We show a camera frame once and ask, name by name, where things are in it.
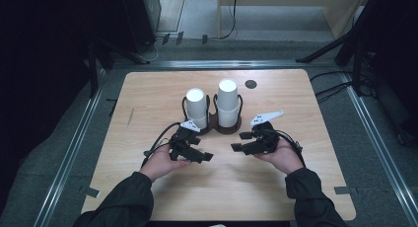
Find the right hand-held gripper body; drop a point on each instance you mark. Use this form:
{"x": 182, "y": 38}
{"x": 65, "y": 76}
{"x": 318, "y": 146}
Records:
{"x": 266, "y": 138}

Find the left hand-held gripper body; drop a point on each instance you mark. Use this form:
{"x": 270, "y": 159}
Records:
{"x": 180, "y": 144}

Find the dark brown double cup holder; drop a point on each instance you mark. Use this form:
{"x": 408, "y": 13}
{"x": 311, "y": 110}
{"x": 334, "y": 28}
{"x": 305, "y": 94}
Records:
{"x": 213, "y": 120}

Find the person's right hand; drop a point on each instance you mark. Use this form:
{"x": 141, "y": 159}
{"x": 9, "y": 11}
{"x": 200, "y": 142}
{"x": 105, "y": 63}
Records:
{"x": 286, "y": 158}

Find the person's left hand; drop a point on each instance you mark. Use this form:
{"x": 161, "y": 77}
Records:
{"x": 159, "y": 164}

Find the round black table grommet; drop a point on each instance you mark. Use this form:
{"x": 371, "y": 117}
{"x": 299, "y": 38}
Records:
{"x": 250, "y": 84}

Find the grey tape strip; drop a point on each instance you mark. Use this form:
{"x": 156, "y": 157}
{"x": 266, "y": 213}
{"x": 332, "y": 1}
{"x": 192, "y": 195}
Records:
{"x": 345, "y": 190}
{"x": 90, "y": 191}

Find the black metal stand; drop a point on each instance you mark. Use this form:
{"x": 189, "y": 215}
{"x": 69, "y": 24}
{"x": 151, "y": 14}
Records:
{"x": 98, "y": 56}

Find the black cabinet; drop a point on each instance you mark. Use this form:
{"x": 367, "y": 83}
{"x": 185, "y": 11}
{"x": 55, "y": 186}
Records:
{"x": 138, "y": 19}

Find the black tripod stand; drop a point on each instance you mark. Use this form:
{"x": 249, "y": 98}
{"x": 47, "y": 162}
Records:
{"x": 355, "y": 39}

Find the light wooden cabinet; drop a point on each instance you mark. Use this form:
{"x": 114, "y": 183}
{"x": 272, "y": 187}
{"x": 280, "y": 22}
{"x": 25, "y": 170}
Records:
{"x": 341, "y": 13}

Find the small dark floor bracket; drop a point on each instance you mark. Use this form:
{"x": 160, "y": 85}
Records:
{"x": 166, "y": 38}
{"x": 179, "y": 38}
{"x": 204, "y": 39}

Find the metal floor rail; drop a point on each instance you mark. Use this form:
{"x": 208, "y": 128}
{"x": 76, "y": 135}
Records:
{"x": 65, "y": 161}
{"x": 378, "y": 138}

